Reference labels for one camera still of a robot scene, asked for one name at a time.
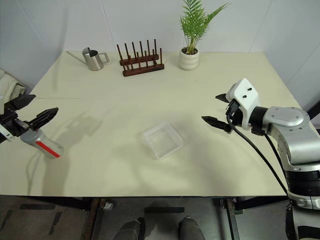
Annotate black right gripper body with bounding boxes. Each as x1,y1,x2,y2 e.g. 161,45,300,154
224,98,245,133

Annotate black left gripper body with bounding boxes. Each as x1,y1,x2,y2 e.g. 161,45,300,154
0,108,31,145

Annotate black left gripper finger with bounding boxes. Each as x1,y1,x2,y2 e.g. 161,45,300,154
27,107,60,132
10,94,37,111

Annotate grey ridged screw cap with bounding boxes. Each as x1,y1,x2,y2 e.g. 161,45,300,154
19,131,33,147

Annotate grey bottle with red stripe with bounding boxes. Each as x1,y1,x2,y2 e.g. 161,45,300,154
19,128,65,161

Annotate clear plastic container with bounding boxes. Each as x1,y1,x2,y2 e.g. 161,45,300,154
140,121,186,161

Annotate beige cloth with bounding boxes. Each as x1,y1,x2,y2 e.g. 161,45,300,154
0,68,27,104

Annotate green fern in white pot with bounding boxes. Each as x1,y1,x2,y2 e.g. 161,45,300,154
178,0,232,71

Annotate stainless steel watering can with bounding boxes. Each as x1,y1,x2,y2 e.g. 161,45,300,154
65,46,111,72

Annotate black diagonal bar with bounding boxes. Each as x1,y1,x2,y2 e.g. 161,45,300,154
305,98,320,119

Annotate dark wooden peg rack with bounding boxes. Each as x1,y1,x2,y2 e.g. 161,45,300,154
116,38,166,77

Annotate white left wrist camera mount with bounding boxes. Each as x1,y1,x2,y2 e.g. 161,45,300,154
0,123,14,145

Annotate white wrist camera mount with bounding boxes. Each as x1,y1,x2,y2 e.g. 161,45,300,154
226,77,261,131
0,123,14,145

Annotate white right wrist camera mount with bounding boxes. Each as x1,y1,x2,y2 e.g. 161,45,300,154
226,77,261,131

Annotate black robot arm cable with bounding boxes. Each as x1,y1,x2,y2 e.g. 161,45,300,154
251,126,288,182
225,107,289,196

